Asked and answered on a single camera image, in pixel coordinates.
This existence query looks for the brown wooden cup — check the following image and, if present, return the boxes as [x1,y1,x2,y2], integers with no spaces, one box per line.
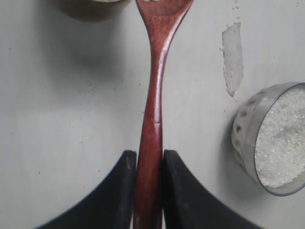
[52,0,131,22]

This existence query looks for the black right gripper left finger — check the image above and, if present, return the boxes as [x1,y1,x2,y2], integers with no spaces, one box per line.
[39,150,137,229]

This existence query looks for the red wooden spoon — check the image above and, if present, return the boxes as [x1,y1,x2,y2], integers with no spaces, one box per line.
[133,0,193,229]

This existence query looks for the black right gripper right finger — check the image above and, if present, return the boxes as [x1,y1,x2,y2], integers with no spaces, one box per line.
[163,150,258,229]

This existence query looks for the clear tape patch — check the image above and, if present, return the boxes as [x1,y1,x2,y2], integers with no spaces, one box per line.
[222,22,244,97]

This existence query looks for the glass bowl of rice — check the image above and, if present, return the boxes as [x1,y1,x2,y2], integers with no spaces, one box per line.
[231,82,305,197]

